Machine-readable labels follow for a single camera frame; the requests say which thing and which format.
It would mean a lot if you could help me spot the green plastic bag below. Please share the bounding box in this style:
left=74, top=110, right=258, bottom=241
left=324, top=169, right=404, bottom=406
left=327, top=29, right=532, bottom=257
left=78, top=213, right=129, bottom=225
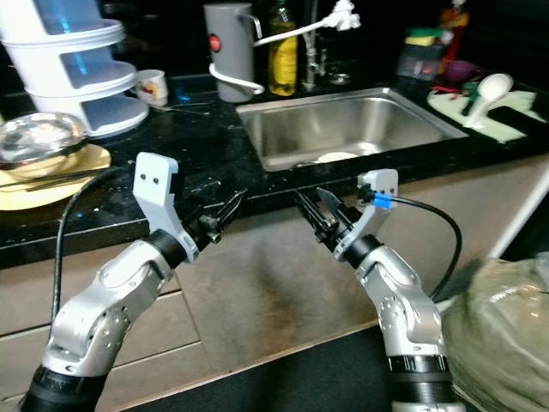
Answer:
left=437, top=254, right=549, bottom=412

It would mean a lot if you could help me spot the grey cabinet front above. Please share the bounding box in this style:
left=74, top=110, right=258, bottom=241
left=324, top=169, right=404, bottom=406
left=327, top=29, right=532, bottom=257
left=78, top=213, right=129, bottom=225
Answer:
left=0, top=154, right=549, bottom=409

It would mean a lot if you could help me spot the metal spoon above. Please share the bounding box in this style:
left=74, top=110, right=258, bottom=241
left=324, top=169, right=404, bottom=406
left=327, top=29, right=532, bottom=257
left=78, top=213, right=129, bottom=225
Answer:
left=165, top=100, right=215, bottom=116

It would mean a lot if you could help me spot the pale green mat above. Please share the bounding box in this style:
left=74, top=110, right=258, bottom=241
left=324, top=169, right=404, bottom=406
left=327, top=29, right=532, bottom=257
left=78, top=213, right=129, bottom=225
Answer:
left=427, top=86, right=549, bottom=143

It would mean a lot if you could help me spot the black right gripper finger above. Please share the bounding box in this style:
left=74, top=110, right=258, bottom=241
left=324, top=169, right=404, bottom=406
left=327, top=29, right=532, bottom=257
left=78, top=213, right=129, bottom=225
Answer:
left=316, top=188, right=347, bottom=224
left=293, top=192, right=329, bottom=245

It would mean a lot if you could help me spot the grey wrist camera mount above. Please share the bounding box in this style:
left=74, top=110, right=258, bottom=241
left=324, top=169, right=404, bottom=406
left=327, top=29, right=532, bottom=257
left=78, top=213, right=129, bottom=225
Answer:
left=335, top=169, right=400, bottom=261
left=134, top=152, right=200, bottom=264

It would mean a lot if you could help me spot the yellow green sponge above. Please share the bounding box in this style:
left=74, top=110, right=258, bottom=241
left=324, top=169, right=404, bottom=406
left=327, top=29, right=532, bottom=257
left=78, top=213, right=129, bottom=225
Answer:
left=405, top=27, right=444, bottom=46

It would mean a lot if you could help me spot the green handled utensil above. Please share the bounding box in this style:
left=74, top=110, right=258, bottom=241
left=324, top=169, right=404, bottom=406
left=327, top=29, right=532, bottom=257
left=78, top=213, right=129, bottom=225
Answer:
left=463, top=82, right=485, bottom=118

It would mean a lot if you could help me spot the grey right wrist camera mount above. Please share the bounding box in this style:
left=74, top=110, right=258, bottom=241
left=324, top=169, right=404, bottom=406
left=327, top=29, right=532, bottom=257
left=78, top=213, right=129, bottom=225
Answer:
left=335, top=169, right=400, bottom=261

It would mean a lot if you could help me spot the grey canister with red dot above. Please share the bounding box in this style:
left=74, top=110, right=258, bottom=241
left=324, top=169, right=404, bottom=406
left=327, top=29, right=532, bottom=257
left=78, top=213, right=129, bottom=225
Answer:
left=203, top=3, right=265, bottom=104

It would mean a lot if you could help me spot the patterned white plate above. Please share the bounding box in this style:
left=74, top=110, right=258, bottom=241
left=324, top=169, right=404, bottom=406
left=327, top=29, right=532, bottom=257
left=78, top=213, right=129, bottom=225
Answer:
left=313, top=151, right=359, bottom=165

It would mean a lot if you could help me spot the white ladle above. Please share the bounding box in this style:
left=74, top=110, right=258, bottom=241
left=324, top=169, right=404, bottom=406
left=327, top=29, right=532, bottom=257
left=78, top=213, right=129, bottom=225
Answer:
left=466, top=73, right=515, bottom=130

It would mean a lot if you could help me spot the stainless steel bowl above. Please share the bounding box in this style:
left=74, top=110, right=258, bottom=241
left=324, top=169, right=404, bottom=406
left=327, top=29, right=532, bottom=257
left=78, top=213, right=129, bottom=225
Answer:
left=0, top=112, right=88, bottom=170

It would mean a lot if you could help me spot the white faucet filter head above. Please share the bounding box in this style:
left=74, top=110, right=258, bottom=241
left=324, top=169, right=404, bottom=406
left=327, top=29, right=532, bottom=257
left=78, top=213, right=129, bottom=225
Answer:
left=328, top=0, right=362, bottom=32

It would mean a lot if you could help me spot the white hose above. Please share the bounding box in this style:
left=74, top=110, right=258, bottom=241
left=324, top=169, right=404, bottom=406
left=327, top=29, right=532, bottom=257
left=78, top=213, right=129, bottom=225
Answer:
left=208, top=15, right=335, bottom=96

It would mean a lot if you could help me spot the white tiered plastic container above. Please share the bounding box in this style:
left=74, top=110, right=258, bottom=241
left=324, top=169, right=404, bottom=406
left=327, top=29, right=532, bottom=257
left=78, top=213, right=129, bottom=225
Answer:
left=0, top=0, right=151, bottom=140

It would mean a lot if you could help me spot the small white printed cup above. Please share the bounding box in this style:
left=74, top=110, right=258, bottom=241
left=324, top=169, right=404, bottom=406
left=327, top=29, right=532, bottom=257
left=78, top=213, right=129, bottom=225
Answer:
left=135, top=69, right=169, bottom=107

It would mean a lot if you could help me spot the dark sponge holder box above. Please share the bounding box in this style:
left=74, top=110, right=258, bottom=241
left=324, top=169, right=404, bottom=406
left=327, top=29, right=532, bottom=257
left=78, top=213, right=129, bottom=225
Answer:
left=396, top=43, right=444, bottom=83

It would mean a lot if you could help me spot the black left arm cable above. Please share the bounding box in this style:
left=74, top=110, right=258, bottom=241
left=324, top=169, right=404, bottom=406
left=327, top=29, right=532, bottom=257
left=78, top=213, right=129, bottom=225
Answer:
left=50, top=165, right=138, bottom=361

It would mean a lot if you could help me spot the yellow oil bottle green cap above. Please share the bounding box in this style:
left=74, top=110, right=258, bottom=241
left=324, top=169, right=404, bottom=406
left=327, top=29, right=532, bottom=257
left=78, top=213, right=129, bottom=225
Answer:
left=267, top=0, right=299, bottom=97

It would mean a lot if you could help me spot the purple bowl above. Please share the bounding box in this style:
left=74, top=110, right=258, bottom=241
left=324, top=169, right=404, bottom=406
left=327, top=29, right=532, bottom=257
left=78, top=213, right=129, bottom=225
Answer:
left=443, top=59, right=481, bottom=86

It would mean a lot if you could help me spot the yellow plate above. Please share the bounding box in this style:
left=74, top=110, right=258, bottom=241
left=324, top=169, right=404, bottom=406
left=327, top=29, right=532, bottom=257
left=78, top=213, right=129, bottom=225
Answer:
left=0, top=143, right=113, bottom=212

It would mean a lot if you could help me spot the stainless steel sink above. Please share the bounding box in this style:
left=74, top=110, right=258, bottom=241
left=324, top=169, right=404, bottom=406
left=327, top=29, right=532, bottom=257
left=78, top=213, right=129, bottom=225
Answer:
left=235, top=86, right=470, bottom=173

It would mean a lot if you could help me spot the dark thin utensil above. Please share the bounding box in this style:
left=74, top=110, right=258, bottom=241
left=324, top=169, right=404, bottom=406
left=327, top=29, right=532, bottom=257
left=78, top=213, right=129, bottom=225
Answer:
left=0, top=167, right=117, bottom=190

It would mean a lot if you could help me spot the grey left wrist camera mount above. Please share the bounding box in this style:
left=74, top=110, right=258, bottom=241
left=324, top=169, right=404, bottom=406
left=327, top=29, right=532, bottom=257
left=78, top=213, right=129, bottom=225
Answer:
left=134, top=152, right=200, bottom=264

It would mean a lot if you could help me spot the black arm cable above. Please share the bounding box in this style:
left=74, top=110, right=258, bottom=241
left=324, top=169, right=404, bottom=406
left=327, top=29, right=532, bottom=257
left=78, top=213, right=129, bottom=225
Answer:
left=50, top=165, right=138, bottom=361
left=390, top=194, right=464, bottom=301

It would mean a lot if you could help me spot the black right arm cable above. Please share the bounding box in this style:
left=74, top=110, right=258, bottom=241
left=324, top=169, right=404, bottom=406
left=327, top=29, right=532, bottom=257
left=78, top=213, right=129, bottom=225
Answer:
left=390, top=194, right=464, bottom=301

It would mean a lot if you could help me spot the red orange figurine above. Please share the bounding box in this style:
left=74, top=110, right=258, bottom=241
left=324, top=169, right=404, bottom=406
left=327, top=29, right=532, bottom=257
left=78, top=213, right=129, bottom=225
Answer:
left=437, top=0, right=471, bottom=63

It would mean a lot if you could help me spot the chrome kitchen faucet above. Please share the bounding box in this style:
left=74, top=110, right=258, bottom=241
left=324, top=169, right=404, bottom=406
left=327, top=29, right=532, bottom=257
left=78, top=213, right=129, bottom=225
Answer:
left=300, top=0, right=353, bottom=91

